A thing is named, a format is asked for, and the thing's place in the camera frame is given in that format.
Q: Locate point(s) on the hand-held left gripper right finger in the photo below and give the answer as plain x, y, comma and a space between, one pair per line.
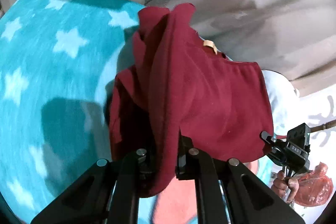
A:
189, 163

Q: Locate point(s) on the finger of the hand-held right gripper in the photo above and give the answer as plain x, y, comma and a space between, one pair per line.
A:
267, 138

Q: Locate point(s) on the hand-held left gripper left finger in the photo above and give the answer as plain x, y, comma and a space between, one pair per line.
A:
131, 169

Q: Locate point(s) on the dark red sweater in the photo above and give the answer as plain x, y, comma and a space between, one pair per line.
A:
204, 98

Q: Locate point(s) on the person's right hand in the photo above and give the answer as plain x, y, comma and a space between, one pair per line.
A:
282, 187

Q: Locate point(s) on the pale blue plush toy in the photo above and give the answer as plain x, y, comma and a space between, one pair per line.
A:
281, 98

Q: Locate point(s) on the red plastic bag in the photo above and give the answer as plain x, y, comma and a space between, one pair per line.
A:
315, 187

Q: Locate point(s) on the teal star print blanket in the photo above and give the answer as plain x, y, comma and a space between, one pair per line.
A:
52, 82

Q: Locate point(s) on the beige curtain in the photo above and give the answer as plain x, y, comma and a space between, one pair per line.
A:
249, 3

